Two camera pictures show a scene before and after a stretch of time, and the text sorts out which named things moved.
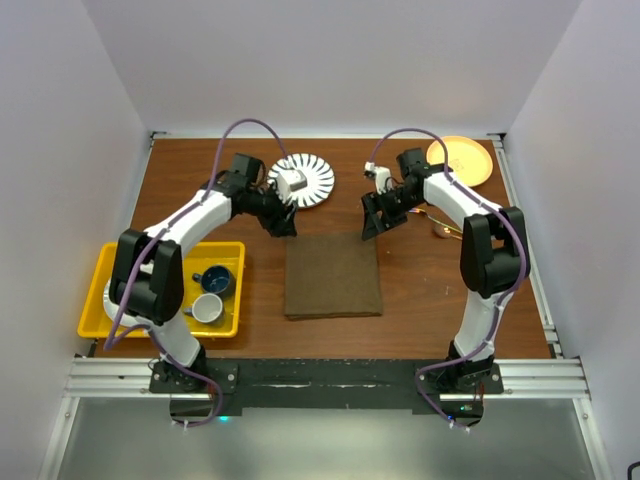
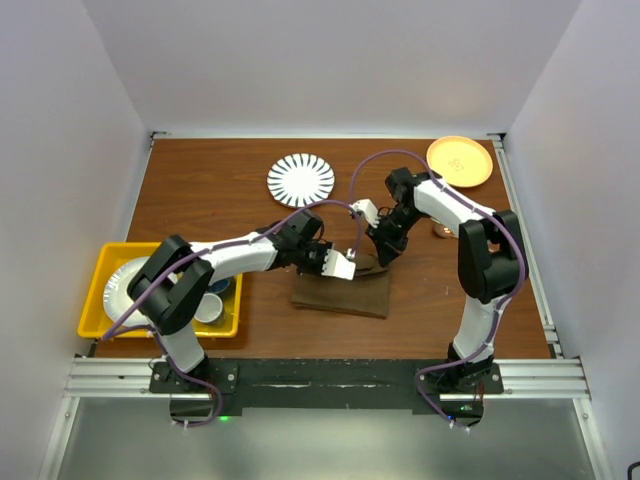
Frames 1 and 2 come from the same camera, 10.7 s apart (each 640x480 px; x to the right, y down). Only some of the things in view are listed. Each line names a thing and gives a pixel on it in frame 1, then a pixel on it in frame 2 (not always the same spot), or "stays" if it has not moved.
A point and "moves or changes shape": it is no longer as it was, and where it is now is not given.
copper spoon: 443,232 stays
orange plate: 468,159 stays
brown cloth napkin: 331,276 moves or changes shape
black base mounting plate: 199,394 stays
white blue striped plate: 319,173 stays
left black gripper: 282,222 → 317,270
